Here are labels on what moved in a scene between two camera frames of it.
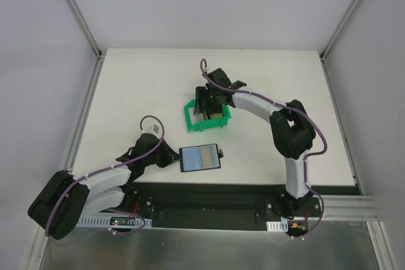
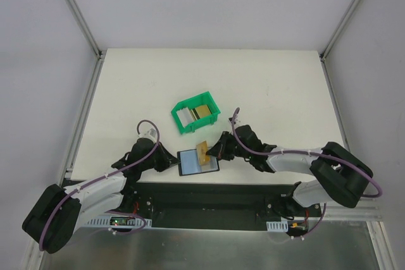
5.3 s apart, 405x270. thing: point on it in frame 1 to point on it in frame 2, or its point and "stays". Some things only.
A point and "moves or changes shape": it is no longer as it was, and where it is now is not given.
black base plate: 243,206 stays
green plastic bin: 196,122 moves or changes shape
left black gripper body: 166,157 stays
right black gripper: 206,99 to 226,148
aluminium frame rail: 350,207 stays
